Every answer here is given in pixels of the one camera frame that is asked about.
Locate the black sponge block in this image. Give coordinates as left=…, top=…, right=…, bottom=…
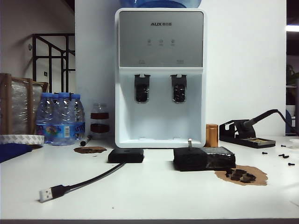
left=173, top=146, right=236, bottom=172

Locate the wooden frame with plastic wrap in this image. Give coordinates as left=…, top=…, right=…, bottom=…
left=0, top=72, right=50, bottom=135

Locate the gold metal cylinder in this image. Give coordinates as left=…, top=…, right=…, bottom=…
left=205, top=124, right=219, bottom=148

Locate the clear jar with red bands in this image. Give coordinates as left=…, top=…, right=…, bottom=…
left=90, top=102, right=110, bottom=140

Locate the black USB hub cable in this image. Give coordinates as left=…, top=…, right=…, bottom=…
left=38, top=162, right=127, bottom=203

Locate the blue water jug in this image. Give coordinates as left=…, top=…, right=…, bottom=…
left=119, top=0, right=202, bottom=8

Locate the white tape roll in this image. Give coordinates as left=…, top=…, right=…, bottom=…
left=0, top=134, right=45, bottom=145

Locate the clear plastic water bottle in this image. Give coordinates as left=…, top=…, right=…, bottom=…
left=53, top=91, right=77, bottom=147
left=71, top=93, right=86, bottom=140
left=35, top=92, right=58, bottom=144

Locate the blue cloth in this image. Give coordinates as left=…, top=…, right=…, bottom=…
left=0, top=143, right=33, bottom=164

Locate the black soldering iron with cable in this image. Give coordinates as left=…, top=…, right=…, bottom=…
left=242, top=109, right=299, bottom=136

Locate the black marker pen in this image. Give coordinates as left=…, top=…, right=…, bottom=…
left=80, top=134, right=92, bottom=147

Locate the black USB hub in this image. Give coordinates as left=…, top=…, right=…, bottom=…
left=107, top=148, right=144, bottom=164

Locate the black soldering iron stand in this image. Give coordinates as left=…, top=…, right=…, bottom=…
left=219, top=119, right=276, bottom=149

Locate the black metal stair railing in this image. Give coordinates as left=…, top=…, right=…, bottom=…
left=32, top=33, right=76, bottom=93

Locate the white AUX water dispenser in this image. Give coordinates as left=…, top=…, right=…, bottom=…
left=114, top=7, right=208, bottom=149

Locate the large brown cork mat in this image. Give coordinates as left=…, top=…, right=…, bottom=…
left=214, top=164, right=269, bottom=187

